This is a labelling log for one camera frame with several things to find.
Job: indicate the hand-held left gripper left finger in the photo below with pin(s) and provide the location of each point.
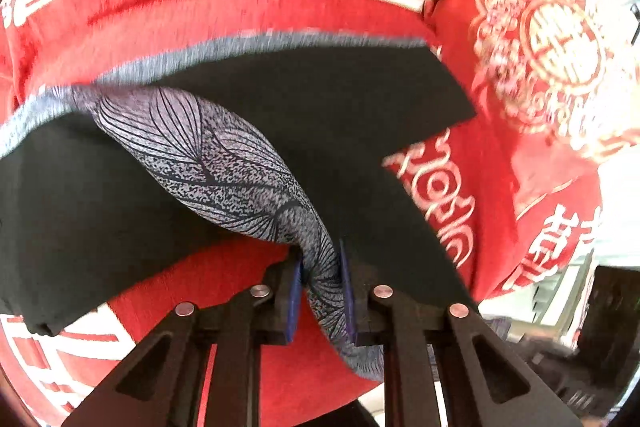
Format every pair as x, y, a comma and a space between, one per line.
295, 297

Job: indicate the dark furniture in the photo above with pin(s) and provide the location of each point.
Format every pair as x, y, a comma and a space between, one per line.
602, 307

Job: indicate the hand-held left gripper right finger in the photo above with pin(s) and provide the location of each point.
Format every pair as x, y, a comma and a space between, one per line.
351, 302

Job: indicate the black pants with grey pattern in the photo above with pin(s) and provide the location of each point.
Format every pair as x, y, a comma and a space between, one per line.
310, 107

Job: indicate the red pillow with gold print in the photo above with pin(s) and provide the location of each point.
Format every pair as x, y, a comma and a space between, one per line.
540, 37

